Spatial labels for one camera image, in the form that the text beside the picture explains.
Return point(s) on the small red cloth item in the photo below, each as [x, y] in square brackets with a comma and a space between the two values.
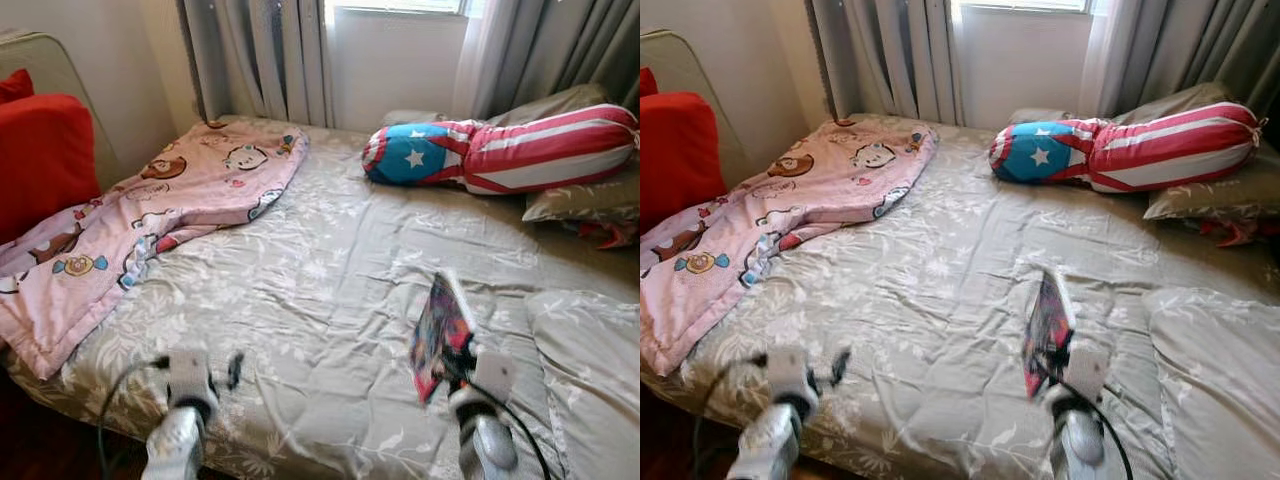
[610, 235]
[1230, 232]

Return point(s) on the bed with grey floral sheet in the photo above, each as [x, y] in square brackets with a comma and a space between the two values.
[330, 290]
[960, 290]

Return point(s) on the colourful comic book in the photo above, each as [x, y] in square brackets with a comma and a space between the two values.
[440, 325]
[1048, 322]

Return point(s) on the window with white frame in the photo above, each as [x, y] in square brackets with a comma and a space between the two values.
[400, 5]
[1025, 5]

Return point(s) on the star and stripes bolster pillow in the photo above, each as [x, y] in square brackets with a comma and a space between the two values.
[1170, 148]
[540, 150]

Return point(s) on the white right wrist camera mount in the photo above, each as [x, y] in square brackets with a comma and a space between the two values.
[1090, 370]
[495, 372]

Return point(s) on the pink cartoon print blanket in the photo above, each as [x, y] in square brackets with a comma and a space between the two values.
[150, 210]
[780, 210]

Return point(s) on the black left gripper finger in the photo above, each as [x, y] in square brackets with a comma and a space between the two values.
[236, 370]
[840, 367]

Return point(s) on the large red fabric cushion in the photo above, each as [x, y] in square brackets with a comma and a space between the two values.
[15, 85]
[648, 82]
[45, 160]
[680, 160]

